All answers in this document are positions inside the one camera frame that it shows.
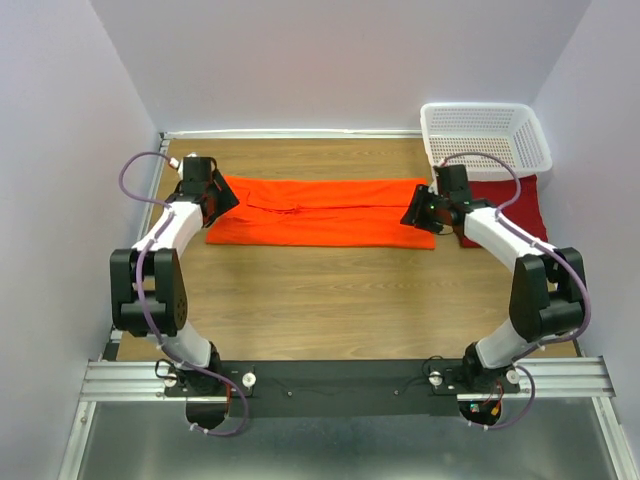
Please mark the folded dark red t shirt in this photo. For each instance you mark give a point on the folded dark red t shirt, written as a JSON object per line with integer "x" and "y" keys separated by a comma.
{"x": 525, "y": 212}

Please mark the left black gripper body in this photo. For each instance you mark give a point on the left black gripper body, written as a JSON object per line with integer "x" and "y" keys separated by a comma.
{"x": 224, "y": 198}

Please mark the aluminium rail frame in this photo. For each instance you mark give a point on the aluminium rail frame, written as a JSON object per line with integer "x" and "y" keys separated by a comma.
{"x": 344, "y": 304}

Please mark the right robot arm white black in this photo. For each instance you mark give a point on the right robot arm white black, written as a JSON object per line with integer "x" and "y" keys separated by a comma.
{"x": 548, "y": 301}

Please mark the white plastic basket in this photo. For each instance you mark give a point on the white plastic basket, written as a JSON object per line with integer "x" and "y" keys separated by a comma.
{"x": 469, "y": 133}

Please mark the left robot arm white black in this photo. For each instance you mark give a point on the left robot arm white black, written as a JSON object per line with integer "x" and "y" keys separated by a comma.
{"x": 148, "y": 292}

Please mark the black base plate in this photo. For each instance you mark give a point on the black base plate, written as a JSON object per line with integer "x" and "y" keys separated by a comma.
{"x": 244, "y": 390}

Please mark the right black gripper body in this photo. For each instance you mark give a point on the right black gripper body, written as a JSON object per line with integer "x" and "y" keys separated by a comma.
{"x": 427, "y": 209}

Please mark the orange t shirt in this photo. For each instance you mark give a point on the orange t shirt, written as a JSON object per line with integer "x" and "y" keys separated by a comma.
{"x": 361, "y": 213}

